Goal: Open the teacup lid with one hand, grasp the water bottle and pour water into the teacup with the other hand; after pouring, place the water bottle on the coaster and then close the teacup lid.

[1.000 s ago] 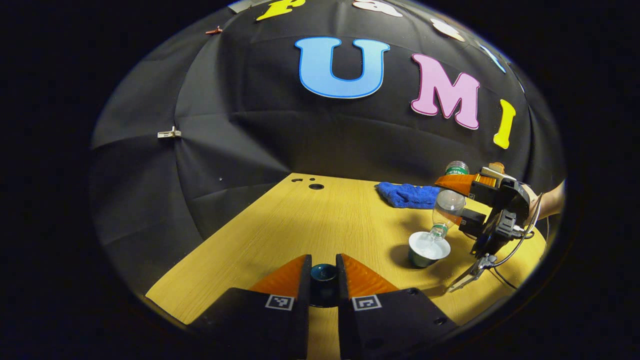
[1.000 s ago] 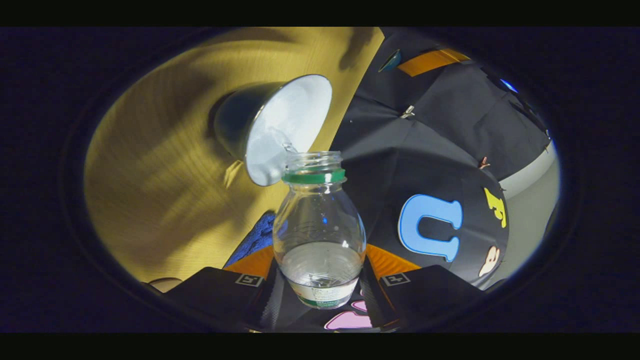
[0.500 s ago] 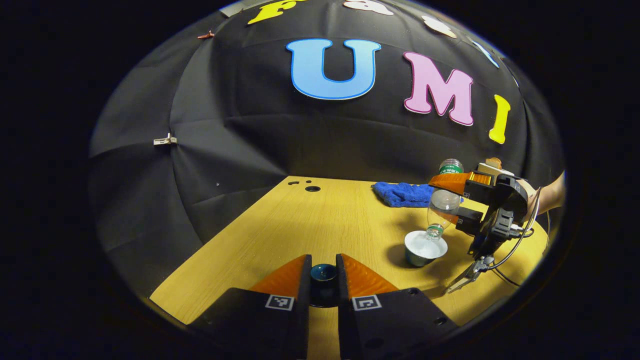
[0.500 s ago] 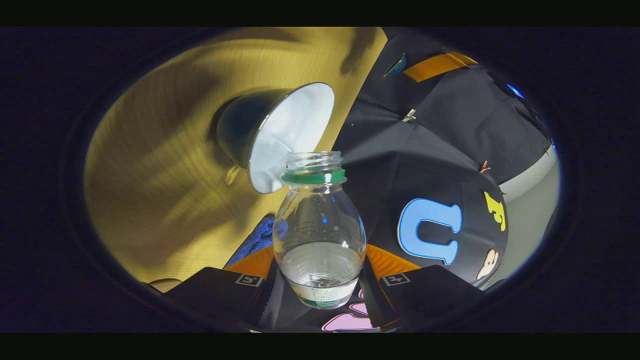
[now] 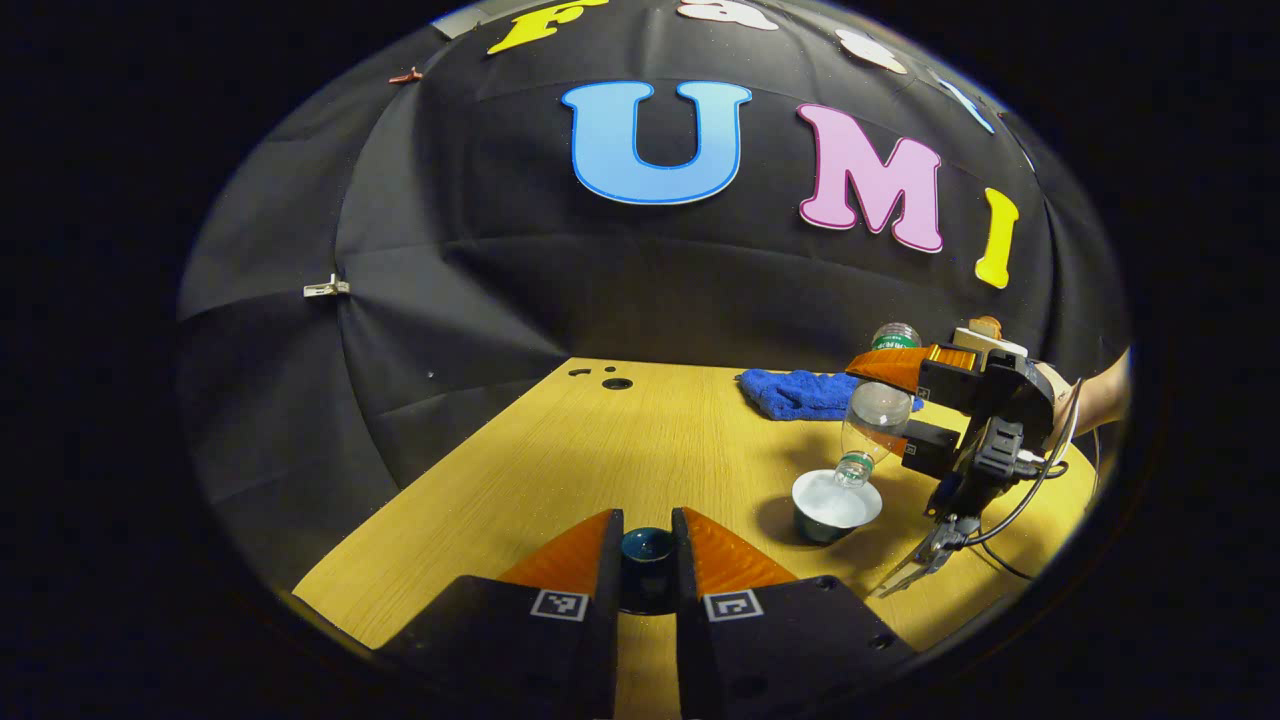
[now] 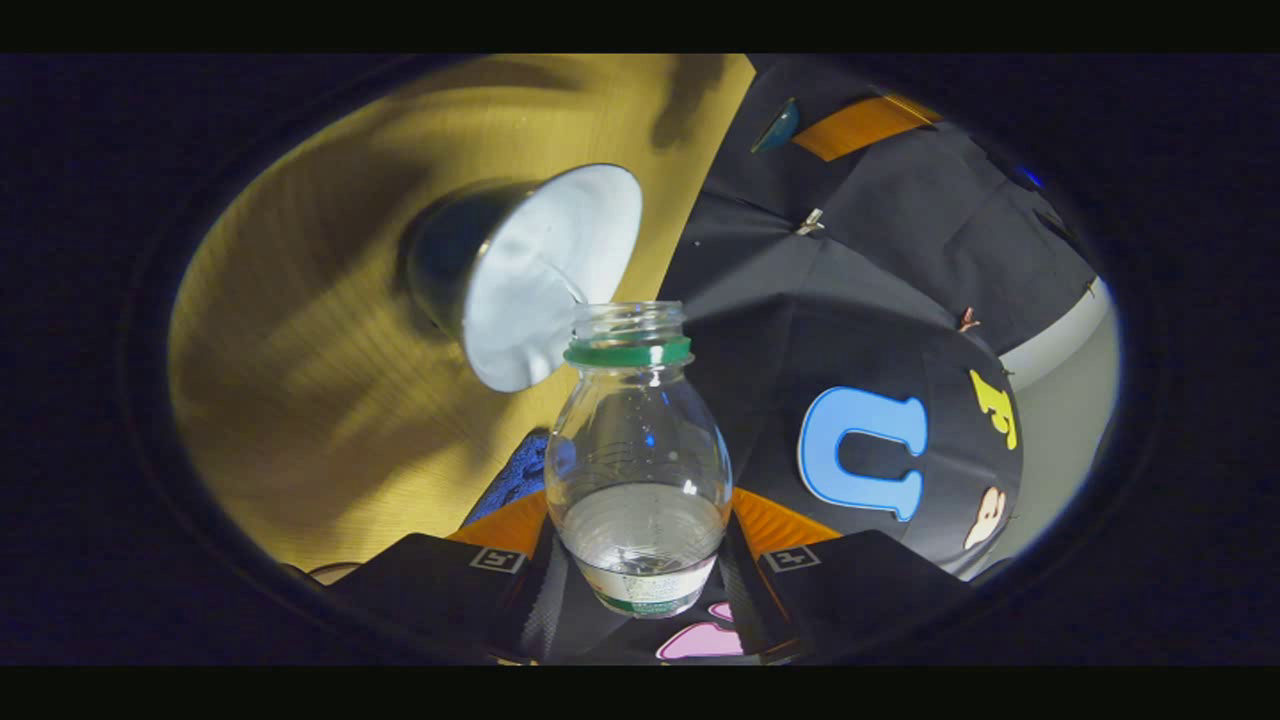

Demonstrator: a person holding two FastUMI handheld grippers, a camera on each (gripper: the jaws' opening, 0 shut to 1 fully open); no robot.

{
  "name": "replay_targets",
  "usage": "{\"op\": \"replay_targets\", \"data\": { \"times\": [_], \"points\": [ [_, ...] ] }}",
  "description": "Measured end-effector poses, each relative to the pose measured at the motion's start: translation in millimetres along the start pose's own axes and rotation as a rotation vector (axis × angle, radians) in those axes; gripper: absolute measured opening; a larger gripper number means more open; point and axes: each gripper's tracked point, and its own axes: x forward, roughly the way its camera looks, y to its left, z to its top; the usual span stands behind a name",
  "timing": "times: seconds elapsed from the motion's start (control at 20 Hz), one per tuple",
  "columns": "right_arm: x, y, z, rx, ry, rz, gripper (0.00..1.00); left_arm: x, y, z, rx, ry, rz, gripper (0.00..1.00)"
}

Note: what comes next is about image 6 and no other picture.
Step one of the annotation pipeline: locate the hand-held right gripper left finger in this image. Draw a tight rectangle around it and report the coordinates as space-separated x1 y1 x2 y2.
330 490 573 663

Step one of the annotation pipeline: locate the clear plastic water bottle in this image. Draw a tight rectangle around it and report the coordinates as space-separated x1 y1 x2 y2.
545 300 734 619

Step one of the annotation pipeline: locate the blue towel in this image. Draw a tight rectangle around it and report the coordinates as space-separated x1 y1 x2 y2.
462 430 553 526

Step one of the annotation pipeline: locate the black backdrop cloth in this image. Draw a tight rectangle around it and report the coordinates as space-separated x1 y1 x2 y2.
560 55 1101 663

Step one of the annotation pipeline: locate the small white teacup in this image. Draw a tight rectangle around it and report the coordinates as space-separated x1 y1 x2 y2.
403 163 644 394

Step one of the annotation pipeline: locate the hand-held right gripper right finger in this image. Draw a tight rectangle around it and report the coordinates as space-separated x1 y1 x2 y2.
720 488 971 661

